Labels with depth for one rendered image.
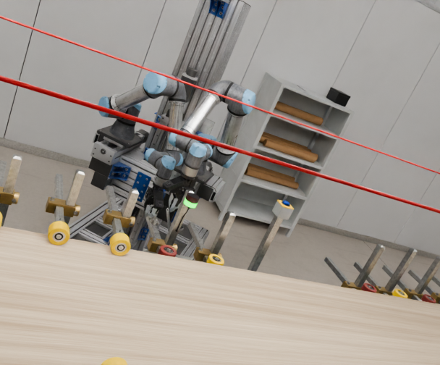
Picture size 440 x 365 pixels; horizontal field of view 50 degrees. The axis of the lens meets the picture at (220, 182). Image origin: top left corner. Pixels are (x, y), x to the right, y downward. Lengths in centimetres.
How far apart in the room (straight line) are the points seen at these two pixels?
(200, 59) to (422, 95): 365
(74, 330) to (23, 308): 18
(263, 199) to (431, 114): 226
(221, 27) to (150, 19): 182
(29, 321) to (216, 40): 190
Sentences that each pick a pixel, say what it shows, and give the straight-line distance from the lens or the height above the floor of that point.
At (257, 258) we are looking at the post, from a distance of 250.
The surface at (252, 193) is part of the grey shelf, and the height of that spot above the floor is 23.
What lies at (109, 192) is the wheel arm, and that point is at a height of 96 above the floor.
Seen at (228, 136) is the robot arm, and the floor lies 135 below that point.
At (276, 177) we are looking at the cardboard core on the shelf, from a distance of 513.
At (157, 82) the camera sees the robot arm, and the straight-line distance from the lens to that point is 246.
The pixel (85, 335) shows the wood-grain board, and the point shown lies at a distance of 160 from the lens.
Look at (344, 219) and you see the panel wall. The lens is 621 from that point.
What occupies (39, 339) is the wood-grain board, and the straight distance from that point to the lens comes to 155.
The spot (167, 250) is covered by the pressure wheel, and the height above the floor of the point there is 91.
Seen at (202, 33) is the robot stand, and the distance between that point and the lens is 288.
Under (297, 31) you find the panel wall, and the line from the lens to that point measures 502.
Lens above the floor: 196
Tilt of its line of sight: 19 degrees down
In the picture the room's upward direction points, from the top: 24 degrees clockwise
